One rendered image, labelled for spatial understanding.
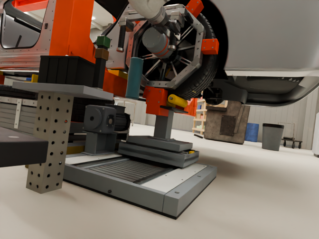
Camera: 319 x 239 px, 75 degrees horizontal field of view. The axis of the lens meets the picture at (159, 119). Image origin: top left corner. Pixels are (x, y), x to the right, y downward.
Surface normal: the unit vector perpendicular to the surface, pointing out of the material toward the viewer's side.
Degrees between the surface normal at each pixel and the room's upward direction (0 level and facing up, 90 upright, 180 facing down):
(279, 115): 90
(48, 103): 90
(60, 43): 90
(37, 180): 90
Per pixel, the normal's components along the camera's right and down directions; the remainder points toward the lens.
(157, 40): -0.43, -0.06
